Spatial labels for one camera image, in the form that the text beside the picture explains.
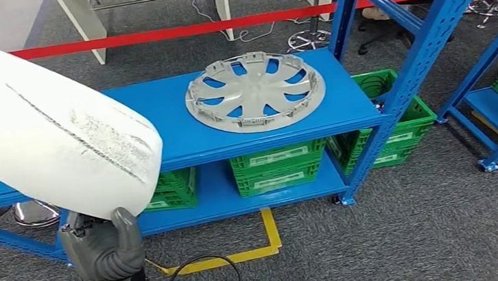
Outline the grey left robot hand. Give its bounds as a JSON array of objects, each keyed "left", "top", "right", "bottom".
[{"left": 57, "top": 204, "right": 147, "bottom": 281}]

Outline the white curved plastic car part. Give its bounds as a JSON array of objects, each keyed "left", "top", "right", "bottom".
[{"left": 0, "top": 21, "right": 170, "bottom": 231}]

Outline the chrome round base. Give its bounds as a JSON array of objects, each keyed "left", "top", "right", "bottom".
[{"left": 12, "top": 199, "right": 63, "bottom": 230}]

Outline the silver plastic wheel cover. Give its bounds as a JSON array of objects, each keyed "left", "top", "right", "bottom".
[{"left": 180, "top": 45, "right": 329, "bottom": 140}]

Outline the red barrier belt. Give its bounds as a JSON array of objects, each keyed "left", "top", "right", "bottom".
[{"left": 6, "top": 0, "right": 498, "bottom": 62}]

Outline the person's foot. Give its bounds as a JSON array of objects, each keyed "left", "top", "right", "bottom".
[{"left": 360, "top": 4, "right": 392, "bottom": 23}]

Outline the chrome star chair base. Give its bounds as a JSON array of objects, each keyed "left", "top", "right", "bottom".
[{"left": 466, "top": 0, "right": 498, "bottom": 30}]

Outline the white desk frame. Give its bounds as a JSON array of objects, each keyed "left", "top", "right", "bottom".
[{"left": 52, "top": 0, "right": 236, "bottom": 70}]

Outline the white floor cable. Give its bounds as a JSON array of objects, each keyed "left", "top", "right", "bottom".
[{"left": 191, "top": 0, "right": 278, "bottom": 49}]

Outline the black cable coil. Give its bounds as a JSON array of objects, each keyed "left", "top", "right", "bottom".
[{"left": 358, "top": 75, "right": 388, "bottom": 101}]

